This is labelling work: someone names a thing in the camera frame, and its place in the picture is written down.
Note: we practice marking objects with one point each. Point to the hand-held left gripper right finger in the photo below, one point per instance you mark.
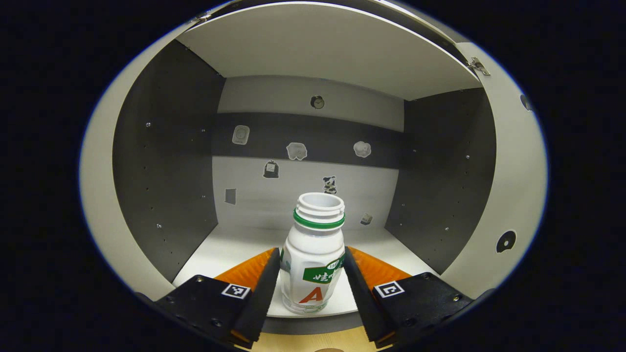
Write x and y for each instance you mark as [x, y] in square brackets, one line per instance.
[364, 303]

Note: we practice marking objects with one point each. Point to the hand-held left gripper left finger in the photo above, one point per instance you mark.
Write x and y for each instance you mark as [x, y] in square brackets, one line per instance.
[257, 303]

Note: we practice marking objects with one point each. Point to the white bottle with green label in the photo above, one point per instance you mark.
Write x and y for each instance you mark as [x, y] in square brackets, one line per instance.
[313, 254]

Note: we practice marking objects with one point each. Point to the white and grey cabinet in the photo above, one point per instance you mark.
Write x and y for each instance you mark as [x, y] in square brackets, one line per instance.
[313, 49]

